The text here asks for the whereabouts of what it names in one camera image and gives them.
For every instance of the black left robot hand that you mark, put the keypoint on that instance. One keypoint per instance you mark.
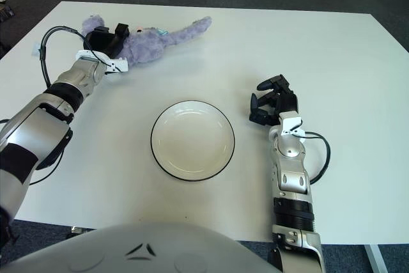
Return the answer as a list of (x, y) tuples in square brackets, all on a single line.
[(102, 43)]

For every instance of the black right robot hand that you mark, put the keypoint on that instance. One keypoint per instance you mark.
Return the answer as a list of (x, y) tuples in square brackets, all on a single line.
[(289, 102)]

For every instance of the purple plush doll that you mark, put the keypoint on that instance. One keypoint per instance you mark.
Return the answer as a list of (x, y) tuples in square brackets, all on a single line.
[(150, 46)]

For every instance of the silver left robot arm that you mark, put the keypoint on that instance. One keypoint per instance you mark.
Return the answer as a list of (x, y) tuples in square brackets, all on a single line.
[(38, 126)]

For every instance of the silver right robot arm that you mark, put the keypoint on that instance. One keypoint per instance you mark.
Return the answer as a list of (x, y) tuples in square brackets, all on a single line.
[(292, 151)]

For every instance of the white plate with black rim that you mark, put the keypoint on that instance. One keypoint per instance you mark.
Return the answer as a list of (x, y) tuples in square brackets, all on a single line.
[(191, 142)]

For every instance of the white table leg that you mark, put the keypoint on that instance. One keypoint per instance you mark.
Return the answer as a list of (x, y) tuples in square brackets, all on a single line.
[(375, 260)]

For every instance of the grey robot torso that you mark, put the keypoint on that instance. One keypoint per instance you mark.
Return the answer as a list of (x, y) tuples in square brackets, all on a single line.
[(143, 247)]

